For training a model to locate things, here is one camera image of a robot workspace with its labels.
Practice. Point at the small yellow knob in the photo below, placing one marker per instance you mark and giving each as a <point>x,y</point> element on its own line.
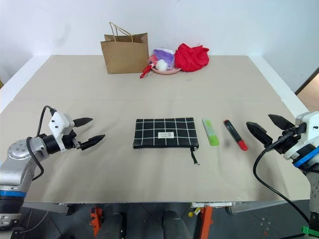
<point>190,214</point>

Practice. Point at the green plastic part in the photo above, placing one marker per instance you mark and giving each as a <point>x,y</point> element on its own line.
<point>310,230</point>

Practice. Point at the red black marker pen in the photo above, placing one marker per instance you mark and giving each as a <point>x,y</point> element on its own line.
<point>235,135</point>

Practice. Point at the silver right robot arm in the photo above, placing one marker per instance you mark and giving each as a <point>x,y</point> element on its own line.
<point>312,179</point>

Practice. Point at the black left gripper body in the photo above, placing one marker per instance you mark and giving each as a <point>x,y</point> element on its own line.
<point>71,140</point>

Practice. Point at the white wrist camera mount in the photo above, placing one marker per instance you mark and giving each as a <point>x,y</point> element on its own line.
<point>58,123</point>
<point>310,124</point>

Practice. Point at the brown wooden board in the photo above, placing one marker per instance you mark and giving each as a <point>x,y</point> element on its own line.
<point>309,92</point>

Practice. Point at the white pompom ball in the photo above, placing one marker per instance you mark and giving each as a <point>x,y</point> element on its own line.
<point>162,65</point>

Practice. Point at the orange clamp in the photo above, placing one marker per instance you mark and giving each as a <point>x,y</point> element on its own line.
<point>96,220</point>
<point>206,221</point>

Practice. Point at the green highlighter pen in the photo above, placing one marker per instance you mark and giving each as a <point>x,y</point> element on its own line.
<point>211,133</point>

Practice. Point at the red cloth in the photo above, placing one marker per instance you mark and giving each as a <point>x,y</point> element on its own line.
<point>192,58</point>

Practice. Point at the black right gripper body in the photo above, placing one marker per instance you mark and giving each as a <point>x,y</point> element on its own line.
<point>286,142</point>

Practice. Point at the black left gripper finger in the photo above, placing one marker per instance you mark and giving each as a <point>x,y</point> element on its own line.
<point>93,141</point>
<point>83,121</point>

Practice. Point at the grey table frame bar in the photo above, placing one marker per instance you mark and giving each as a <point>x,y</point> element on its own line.
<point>261,206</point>

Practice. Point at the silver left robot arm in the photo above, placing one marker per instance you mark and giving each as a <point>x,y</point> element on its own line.
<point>17,164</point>

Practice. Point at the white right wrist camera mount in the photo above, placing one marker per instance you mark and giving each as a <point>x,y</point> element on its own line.
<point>310,124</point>

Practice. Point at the pink plate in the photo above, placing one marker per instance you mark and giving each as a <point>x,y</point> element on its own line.
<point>165,72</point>

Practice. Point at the purple white pouch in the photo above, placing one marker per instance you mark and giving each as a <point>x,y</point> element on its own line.
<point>164,56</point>

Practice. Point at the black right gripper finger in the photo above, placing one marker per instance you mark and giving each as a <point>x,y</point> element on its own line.
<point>280,122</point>
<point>259,132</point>

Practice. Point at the black grid pencil pouch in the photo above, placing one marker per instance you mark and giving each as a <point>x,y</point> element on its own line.
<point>162,129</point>

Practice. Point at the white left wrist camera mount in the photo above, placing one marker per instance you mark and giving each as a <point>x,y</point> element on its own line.
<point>58,123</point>

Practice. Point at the brown paper bag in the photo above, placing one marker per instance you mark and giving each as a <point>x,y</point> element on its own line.
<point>124,57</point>

